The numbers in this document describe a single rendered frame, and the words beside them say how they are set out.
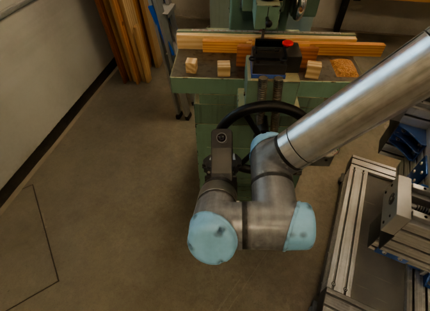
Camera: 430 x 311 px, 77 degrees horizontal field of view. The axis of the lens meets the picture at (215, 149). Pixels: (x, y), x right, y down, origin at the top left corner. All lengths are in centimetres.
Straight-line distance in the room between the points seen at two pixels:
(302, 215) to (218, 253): 14
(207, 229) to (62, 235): 136
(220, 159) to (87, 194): 131
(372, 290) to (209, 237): 102
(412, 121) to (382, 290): 66
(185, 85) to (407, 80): 62
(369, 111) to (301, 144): 11
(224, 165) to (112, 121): 169
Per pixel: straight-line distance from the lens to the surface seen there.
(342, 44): 104
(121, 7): 226
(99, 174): 186
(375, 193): 160
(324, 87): 92
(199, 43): 100
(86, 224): 168
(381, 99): 42
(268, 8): 89
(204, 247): 42
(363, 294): 133
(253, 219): 42
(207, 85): 87
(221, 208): 43
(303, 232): 43
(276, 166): 48
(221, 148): 57
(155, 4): 168
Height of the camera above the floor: 137
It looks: 48 degrees down
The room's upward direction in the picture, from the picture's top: straight up
